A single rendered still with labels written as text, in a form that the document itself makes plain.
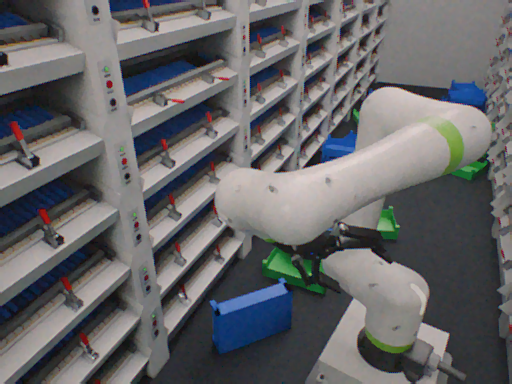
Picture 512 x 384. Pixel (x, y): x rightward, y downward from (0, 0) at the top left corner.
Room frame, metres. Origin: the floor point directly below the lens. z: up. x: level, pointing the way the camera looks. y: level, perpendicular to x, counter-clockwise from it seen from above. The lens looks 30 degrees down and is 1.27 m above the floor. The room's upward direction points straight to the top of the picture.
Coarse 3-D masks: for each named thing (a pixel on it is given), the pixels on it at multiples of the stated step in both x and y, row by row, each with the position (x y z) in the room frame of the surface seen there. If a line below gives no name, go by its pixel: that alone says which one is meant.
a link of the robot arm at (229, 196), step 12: (240, 168) 0.62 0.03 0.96; (252, 168) 0.62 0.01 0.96; (228, 180) 0.58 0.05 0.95; (240, 180) 0.56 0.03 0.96; (252, 180) 0.54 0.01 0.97; (216, 192) 0.59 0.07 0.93; (228, 192) 0.56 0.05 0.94; (240, 192) 0.54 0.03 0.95; (216, 204) 0.57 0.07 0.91; (228, 204) 0.55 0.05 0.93; (240, 204) 0.52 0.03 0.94; (228, 216) 0.55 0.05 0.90; (240, 216) 0.52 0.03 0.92; (240, 228) 0.54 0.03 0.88; (264, 240) 0.59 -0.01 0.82
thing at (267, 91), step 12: (264, 72) 2.06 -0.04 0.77; (276, 72) 2.11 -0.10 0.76; (288, 72) 2.16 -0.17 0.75; (300, 72) 2.15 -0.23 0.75; (252, 84) 1.87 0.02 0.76; (264, 84) 1.90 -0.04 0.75; (276, 84) 2.00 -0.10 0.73; (288, 84) 2.06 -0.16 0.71; (252, 96) 1.79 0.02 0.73; (264, 96) 1.83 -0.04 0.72; (276, 96) 1.88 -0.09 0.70; (252, 108) 1.67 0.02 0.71; (264, 108) 1.76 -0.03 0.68
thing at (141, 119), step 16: (176, 48) 1.46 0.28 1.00; (208, 48) 1.57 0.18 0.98; (128, 64) 1.24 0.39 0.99; (224, 64) 1.52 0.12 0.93; (240, 64) 1.51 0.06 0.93; (224, 80) 1.43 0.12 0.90; (176, 96) 1.19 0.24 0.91; (192, 96) 1.23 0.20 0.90; (208, 96) 1.34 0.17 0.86; (128, 112) 0.97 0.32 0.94; (144, 112) 1.05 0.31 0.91; (160, 112) 1.08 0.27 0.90; (176, 112) 1.17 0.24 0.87; (144, 128) 1.03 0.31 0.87
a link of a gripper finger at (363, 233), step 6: (342, 222) 0.64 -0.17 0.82; (342, 228) 0.63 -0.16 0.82; (348, 228) 0.64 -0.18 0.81; (354, 228) 0.64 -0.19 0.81; (360, 228) 0.65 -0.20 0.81; (366, 228) 0.65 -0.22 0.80; (342, 234) 0.62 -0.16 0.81; (348, 234) 0.62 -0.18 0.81; (354, 234) 0.63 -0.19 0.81; (360, 234) 0.63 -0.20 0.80; (366, 234) 0.63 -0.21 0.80; (372, 234) 0.64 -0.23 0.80; (366, 240) 0.63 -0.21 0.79; (372, 240) 0.63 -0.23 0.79; (378, 240) 0.64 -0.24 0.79
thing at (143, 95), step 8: (208, 64) 1.44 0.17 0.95; (216, 64) 1.46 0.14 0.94; (192, 72) 1.34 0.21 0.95; (200, 72) 1.37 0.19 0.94; (208, 72) 1.42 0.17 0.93; (216, 72) 1.43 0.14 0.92; (168, 80) 1.23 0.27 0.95; (176, 80) 1.24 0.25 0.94; (184, 80) 1.28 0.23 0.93; (192, 80) 1.31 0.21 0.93; (152, 88) 1.15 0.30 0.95; (160, 88) 1.16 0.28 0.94; (168, 88) 1.20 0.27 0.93; (128, 96) 1.06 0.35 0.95; (136, 96) 1.07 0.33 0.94; (144, 96) 1.10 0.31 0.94; (128, 104) 1.04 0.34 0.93; (144, 104) 1.07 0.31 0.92
